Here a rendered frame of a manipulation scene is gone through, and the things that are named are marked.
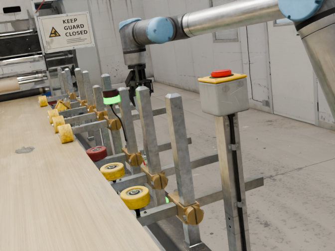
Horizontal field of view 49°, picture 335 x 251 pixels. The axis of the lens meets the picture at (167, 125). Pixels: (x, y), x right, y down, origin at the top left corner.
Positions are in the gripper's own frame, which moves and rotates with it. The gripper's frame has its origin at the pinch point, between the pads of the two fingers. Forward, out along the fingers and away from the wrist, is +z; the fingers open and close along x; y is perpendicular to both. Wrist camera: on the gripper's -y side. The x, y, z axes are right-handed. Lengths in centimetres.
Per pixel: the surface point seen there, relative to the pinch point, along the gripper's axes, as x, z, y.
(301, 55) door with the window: 269, 17, -205
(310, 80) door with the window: 268, 47, -191
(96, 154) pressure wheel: -22.1, 11.5, 2.5
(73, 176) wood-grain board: -33.9, 11.2, 21.0
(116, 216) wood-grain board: -29, 11, 59
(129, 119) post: -7.1, 0.4, 4.5
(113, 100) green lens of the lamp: -12.4, -8.6, 5.8
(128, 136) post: -8.8, 6.8, 4.4
